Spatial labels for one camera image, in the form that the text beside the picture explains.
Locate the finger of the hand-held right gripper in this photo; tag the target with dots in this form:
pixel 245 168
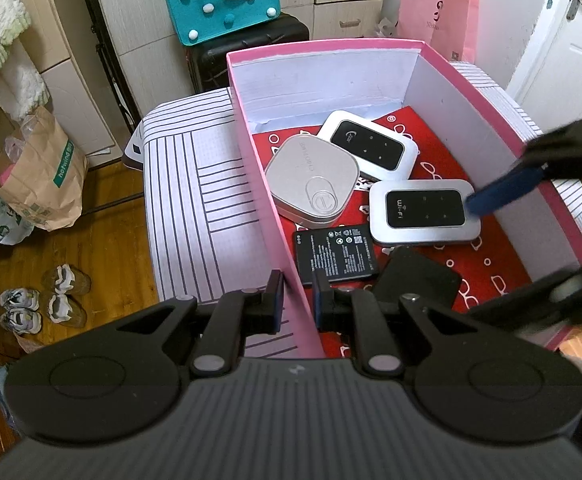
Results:
pixel 501 192
pixel 546 295

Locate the black battery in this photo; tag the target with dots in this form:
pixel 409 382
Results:
pixel 336 255

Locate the pink cardboard box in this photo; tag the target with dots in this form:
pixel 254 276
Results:
pixel 266 200

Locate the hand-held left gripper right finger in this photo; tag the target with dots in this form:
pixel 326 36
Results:
pixel 323 305

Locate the black clothes rack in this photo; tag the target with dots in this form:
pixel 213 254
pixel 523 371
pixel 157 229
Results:
pixel 102 60

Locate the white router with signal symbol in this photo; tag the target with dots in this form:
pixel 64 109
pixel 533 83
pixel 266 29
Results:
pixel 423 212

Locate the beige wardrobe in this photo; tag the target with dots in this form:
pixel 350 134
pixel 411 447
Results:
pixel 136 5

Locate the black back cover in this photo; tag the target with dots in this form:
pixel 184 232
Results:
pixel 416 280

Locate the brown paper bag green label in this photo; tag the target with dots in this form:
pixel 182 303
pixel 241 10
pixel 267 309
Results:
pixel 41 180

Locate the large beige cardboard box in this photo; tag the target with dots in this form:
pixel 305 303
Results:
pixel 66 50

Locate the pink shopping bag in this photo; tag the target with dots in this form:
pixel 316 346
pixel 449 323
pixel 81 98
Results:
pixel 436 15

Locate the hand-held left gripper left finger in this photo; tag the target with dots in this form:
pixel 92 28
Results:
pixel 276 305

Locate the teal felt handbag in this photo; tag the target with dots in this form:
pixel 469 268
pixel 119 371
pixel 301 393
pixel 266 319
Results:
pixel 221 10

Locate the black suitcase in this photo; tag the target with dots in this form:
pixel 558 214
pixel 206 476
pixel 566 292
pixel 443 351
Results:
pixel 241 55

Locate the white door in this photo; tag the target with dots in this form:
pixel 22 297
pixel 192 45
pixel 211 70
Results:
pixel 561 60

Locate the silver rounded tin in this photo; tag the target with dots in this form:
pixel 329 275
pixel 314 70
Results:
pixel 311 180

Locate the white router with round logo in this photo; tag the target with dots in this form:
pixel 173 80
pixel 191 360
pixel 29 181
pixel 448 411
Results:
pixel 368 145

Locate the striped tablecloth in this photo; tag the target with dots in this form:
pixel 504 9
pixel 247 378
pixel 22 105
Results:
pixel 191 200

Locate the white plastic bag green logo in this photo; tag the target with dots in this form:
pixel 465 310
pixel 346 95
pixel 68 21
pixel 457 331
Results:
pixel 11 227

